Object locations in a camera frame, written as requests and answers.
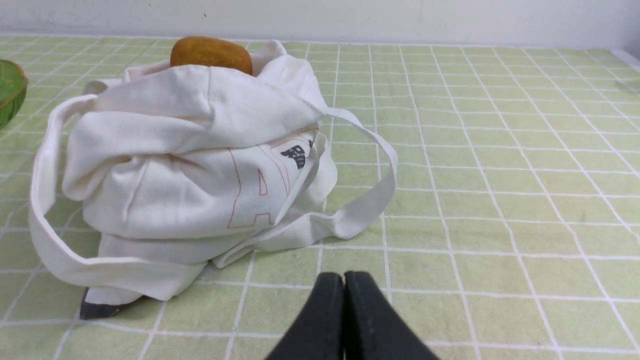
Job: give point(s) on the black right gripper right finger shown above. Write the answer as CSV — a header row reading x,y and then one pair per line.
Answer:
x,y
372,329

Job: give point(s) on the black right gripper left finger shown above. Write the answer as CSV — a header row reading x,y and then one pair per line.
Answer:
x,y
316,332

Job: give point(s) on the brown kiwi fruit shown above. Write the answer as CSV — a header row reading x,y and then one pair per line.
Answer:
x,y
210,52

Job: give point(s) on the white cloth tote bag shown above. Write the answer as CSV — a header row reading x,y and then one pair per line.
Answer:
x,y
141,182

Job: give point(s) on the green checkered tablecloth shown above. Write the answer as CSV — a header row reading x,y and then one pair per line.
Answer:
x,y
513,234

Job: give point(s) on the green glass plate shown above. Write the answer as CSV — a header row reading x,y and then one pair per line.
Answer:
x,y
13,90

